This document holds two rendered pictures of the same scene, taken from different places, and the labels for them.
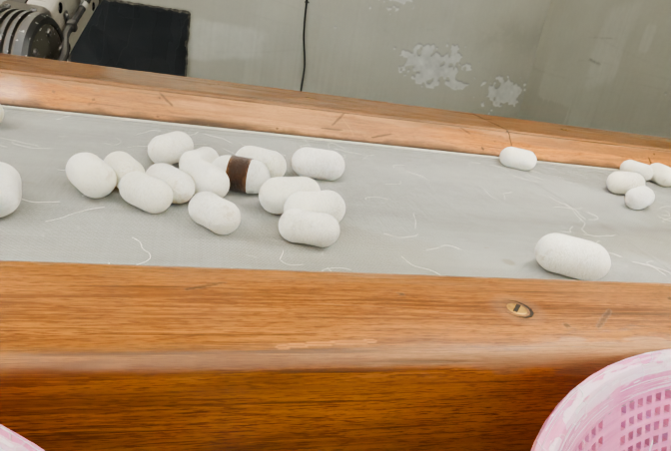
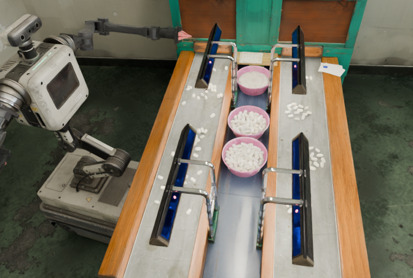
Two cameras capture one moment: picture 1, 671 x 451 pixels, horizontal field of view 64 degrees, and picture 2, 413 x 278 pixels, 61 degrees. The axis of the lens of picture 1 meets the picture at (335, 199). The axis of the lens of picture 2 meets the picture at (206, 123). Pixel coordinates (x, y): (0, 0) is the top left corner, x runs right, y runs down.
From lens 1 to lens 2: 2.07 m
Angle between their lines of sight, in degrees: 55
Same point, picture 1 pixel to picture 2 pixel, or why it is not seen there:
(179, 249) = (206, 139)
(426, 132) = (174, 109)
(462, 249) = (207, 122)
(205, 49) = not seen: outside the picture
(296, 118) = (169, 123)
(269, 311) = (220, 135)
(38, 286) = (217, 142)
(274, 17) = not seen: outside the picture
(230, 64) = not seen: outside the picture
